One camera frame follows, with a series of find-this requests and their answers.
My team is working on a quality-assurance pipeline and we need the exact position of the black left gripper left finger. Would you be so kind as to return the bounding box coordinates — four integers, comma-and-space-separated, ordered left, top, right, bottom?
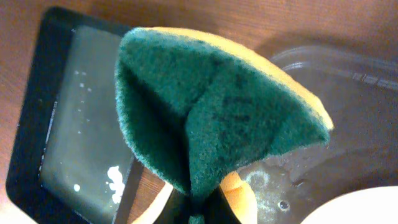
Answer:
154, 189, 191, 224

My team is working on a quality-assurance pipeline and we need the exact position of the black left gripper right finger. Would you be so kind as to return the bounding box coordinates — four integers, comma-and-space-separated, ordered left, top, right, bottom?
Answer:
203, 187, 241, 224

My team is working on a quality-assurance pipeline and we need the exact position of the green and yellow sponge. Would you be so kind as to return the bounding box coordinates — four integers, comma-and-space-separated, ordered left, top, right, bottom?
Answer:
114, 27, 334, 223

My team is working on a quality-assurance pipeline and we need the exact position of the white plate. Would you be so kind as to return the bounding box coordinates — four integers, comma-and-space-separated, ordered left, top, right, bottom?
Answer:
302, 186, 397, 224

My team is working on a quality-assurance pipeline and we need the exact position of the black water tray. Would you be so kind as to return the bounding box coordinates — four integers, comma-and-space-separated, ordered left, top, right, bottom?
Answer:
6, 7, 142, 223

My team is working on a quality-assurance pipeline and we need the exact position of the brown serving tray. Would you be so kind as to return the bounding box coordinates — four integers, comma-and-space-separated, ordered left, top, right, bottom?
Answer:
239, 46, 397, 223

